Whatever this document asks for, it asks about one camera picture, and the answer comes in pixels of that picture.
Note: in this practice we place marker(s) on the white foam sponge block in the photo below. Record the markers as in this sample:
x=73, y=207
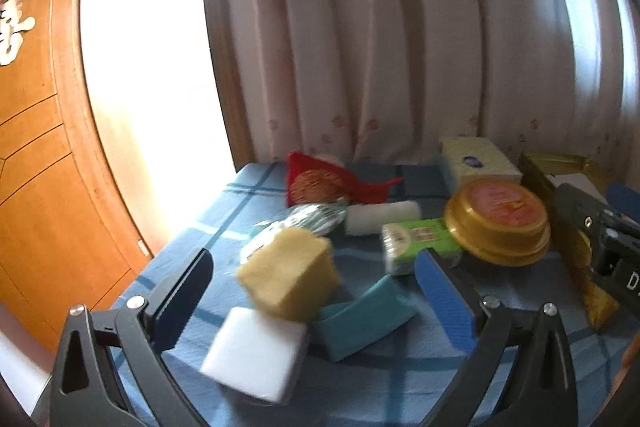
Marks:
x=250, y=352

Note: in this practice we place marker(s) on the blue plaid tablecloth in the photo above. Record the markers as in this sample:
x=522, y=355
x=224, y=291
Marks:
x=215, y=227

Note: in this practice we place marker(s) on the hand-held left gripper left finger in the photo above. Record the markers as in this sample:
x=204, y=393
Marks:
x=185, y=302

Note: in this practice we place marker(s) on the silver foil packet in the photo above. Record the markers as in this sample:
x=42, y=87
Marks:
x=312, y=217

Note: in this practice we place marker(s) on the pale yellow tissue box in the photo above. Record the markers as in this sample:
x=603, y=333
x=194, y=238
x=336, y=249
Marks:
x=475, y=157

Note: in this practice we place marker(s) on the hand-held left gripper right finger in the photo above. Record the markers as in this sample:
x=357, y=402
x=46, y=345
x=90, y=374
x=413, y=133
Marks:
x=445, y=297

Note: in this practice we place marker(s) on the yellow sponge block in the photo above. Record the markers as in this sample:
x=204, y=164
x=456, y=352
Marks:
x=290, y=272

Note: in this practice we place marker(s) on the wooden wardrobe door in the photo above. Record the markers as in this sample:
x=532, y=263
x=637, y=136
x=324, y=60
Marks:
x=35, y=147

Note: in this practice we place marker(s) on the red mesh bag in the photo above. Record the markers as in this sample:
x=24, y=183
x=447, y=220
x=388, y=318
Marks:
x=315, y=182

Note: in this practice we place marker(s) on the white towel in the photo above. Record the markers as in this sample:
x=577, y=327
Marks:
x=380, y=217

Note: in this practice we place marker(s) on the round gold tin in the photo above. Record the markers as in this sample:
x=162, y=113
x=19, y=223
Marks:
x=495, y=217

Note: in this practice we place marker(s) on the pale floral curtain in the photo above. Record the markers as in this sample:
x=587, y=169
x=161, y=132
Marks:
x=375, y=32

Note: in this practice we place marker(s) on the white paper door decoration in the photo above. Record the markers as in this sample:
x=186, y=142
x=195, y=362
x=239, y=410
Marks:
x=12, y=27

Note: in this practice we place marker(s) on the gold metal tray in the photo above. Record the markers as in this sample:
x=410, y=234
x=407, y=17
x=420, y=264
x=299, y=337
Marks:
x=547, y=159

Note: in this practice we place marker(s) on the teal sponge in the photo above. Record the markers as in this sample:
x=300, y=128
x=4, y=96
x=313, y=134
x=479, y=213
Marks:
x=360, y=327

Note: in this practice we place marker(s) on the green tissue packet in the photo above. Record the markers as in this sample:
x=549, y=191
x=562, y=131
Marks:
x=410, y=242

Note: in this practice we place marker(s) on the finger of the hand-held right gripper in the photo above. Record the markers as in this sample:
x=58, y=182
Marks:
x=625, y=202

